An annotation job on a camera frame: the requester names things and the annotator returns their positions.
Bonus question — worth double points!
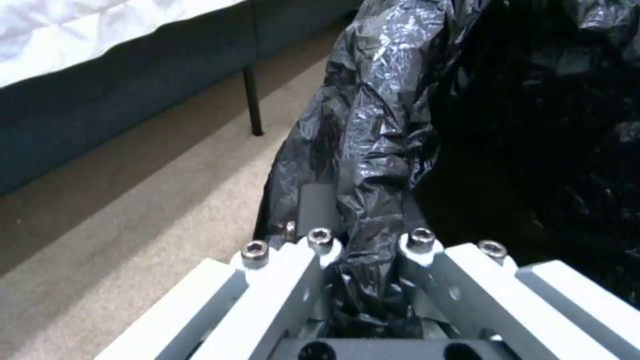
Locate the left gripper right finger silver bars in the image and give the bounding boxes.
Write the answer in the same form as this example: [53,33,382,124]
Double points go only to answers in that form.
[398,228,640,360]

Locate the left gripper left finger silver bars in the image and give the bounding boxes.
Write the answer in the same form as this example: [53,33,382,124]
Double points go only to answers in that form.
[101,183,347,360]

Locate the black plastic bin bag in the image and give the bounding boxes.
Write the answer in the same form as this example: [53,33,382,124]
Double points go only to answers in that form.
[252,0,640,338]

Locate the thin black bed leg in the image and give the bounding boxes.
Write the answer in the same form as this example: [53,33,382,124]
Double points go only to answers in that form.
[241,68,265,137]

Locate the white quilted duvet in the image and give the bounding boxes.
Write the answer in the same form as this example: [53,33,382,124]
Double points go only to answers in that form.
[0,0,251,89]

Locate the blue upholstered bed frame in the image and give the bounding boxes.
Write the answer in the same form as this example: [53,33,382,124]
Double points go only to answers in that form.
[0,0,362,197]

